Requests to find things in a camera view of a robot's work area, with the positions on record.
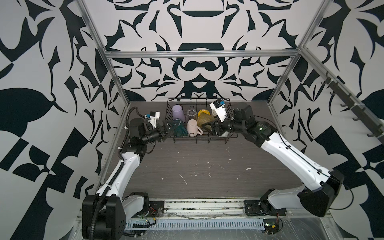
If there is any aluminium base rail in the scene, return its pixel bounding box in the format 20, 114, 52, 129
74, 196, 331, 221

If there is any green circuit board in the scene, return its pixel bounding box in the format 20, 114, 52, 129
263, 218, 284, 236

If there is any dark green mug white inside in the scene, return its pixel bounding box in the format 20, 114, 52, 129
173, 119, 189, 137

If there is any lavender plastic cup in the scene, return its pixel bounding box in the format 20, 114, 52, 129
172, 105, 186, 123

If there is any olive green glass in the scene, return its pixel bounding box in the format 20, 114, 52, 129
197, 115, 216, 131

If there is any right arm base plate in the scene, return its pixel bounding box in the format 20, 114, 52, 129
244, 200, 287, 217

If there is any aluminium frame crossbar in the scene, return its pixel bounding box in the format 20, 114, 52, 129
105, 50, 298, 59

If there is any yellow mug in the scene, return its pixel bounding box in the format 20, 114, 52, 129
198, 110, 211, 117

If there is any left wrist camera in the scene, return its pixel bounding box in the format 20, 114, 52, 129
145, 111, 160, 129

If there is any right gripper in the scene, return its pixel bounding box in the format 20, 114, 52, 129
202, 113, 248, 136

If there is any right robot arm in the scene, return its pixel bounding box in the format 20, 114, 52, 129
208, 100, 345, 217

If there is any cream mug pink handle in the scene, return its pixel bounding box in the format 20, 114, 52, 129
187, 119, 203, 137

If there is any white slotted cable duct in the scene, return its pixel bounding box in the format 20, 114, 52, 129
125, 219, 265, 231

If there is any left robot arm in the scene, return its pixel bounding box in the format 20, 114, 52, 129
82, 118, 178, 240

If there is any black wire dish rack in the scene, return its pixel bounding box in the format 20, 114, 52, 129
165, 97, 239, 144

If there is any cream white mug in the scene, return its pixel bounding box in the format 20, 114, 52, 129
220, 131, 231, 138

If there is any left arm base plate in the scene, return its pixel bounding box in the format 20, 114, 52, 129
143, 201, 165, 218

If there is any grey wall hook rail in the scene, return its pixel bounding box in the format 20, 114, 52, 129
320, 72, 384, 143

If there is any clear glass tumbler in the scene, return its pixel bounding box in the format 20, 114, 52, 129
186, 106, 198, 121

